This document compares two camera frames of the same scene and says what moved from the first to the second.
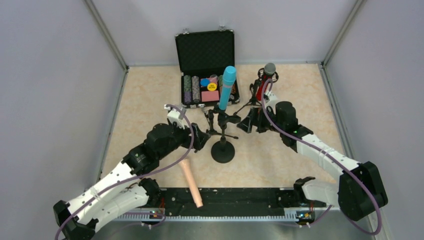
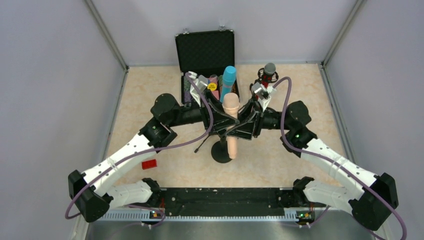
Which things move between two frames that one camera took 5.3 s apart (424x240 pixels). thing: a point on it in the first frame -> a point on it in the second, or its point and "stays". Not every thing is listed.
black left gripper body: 195,137 -> 208,116
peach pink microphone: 194,191 -> 231,103
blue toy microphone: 229,77 stays
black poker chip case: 202,55 stays
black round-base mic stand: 223,151 stays
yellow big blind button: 212,86 stays
